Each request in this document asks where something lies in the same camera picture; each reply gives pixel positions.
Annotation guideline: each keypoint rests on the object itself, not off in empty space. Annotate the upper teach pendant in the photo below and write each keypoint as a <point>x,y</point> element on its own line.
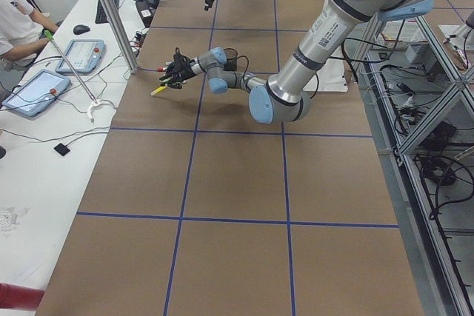
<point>85,55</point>

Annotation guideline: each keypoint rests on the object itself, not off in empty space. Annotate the seated person in white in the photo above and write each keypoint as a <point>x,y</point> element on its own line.
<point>22,32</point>

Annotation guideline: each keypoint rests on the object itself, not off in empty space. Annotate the teach pendant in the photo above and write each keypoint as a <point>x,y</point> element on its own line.
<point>85,55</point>
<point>37,94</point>

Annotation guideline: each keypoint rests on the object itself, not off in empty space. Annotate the black mesh pen cup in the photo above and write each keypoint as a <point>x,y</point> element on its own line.
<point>231,56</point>

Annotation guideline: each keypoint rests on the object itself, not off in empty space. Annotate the yellow highlighter pen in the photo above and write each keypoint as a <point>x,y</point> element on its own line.
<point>158,90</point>

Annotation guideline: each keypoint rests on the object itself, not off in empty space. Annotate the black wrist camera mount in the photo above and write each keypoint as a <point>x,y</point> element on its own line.
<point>179,59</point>

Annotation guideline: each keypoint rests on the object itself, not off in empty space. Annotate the small black square pad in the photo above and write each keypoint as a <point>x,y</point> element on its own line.
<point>61,149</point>

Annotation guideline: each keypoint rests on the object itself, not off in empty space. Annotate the black computer mouse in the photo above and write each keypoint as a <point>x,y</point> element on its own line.
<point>80,29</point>

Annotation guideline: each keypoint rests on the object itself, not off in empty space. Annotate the red cylinder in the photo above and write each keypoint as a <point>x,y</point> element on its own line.
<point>20,298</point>

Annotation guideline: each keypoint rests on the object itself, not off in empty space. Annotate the aluminium frame post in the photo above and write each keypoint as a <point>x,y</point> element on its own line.
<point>120,35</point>

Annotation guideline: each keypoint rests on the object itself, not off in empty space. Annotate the long metal grabber stick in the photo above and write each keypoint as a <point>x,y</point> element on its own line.
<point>65,67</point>

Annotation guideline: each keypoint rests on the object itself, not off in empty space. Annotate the lower teach pendant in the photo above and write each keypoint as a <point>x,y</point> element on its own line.
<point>37,94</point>

